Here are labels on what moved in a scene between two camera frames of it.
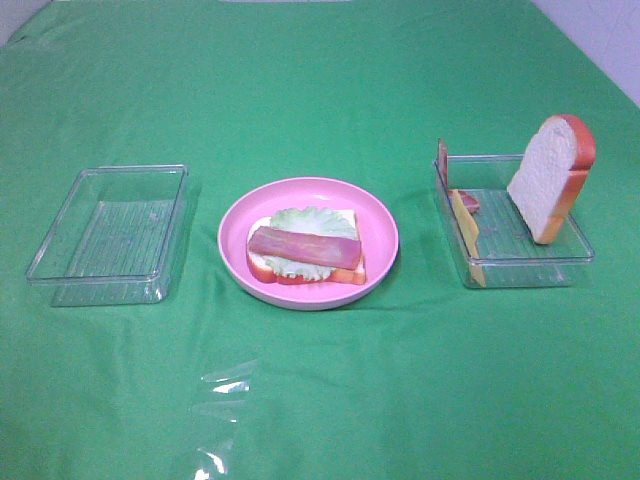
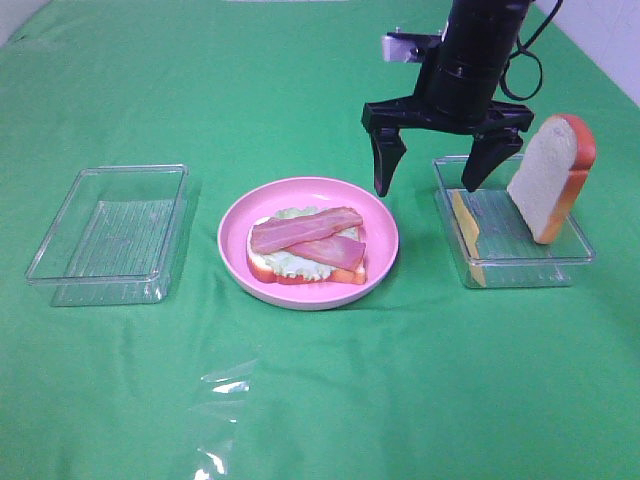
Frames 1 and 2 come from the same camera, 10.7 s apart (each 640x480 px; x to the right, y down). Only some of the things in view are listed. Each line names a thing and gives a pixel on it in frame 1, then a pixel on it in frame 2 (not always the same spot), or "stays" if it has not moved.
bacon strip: (442, 159) -> (284, 233)
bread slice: (260, 269) stays
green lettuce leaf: (309, 221) stays
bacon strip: (296, 245) stays
